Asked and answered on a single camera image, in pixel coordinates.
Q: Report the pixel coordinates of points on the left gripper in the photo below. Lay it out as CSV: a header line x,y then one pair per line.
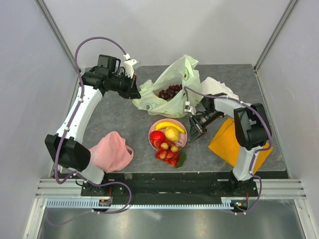
x,y
132,91

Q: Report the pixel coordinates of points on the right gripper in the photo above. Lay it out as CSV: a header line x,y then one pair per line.
x,y
196,129

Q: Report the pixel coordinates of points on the yellow fake pear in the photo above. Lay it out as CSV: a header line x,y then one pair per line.
x,y
172,134

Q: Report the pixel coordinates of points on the yellow fake banana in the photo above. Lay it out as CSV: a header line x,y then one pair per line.
x,y
165,124

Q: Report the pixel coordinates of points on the red strawberry bunch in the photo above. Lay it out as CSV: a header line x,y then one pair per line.
x,y
169,153

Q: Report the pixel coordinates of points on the red fake apple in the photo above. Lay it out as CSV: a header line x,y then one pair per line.
x,y
157,135

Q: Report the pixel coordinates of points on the translucent green plastic bag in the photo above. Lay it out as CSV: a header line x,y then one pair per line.
x,y
182,71

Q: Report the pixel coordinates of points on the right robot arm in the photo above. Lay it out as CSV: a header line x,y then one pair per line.
x,y
252,129

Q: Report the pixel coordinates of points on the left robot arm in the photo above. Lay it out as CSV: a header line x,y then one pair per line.
x,y
65,146

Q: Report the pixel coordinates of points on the pink plate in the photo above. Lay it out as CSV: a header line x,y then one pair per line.
x,y
183,137

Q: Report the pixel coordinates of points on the orange folded cloth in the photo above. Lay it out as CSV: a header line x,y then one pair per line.
x,y
224,144

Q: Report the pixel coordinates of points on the dark grape bunch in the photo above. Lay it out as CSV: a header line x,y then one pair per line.
x,y
170,92

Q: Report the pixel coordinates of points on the white folded towel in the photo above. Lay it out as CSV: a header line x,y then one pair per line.
x,y
213,87

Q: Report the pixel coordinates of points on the pink baseball cap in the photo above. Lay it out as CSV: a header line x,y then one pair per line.
x,y
111,153

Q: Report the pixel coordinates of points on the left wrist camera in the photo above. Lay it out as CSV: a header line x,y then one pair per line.
x,y
130,65

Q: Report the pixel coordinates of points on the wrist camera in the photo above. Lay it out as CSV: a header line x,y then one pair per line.
x,y
130,65
189,109

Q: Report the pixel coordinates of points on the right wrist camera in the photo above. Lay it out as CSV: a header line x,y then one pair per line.
x,y
189,109

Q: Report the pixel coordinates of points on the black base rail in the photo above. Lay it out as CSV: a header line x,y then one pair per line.
x,y
214,184

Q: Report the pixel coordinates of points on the left aluminium frame post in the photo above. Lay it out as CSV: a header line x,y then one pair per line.
x,y
55,30

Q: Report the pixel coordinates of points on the aluminium frame post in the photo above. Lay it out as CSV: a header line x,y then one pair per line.
x,y
55,30
276,33

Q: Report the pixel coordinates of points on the white cable duct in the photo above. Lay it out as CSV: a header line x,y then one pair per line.
x,y
99,204

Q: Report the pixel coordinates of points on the right aluminium frame post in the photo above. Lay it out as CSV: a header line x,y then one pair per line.
x,y
276,33

